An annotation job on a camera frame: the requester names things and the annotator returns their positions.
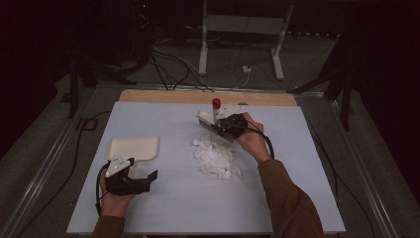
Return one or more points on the pale blue table mat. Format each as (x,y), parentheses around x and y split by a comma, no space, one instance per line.
(185,205)

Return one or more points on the black stand legs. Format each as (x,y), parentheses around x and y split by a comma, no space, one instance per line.
(74,89)
(345,99)

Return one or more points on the person's right hand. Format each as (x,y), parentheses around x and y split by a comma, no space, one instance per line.
(252,142)

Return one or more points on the cream brush with red tip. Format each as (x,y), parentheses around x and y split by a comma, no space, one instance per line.
(204,117)

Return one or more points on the person's left hand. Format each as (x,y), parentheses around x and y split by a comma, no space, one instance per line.
(115,205)

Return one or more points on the cream dustpan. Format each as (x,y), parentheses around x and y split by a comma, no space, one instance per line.
(138,147)

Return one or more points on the pile of white paper scraps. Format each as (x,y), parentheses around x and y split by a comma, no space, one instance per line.
(214,158)

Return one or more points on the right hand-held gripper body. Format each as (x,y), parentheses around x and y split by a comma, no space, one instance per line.
(236,124)

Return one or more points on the aluminium floor rail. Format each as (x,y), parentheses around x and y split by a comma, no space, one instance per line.
(39,172)
(366,172)

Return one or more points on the white metal stand frame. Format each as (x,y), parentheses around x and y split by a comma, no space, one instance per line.
(244,24)

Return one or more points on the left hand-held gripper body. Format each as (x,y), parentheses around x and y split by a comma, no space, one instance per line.
(127,185)

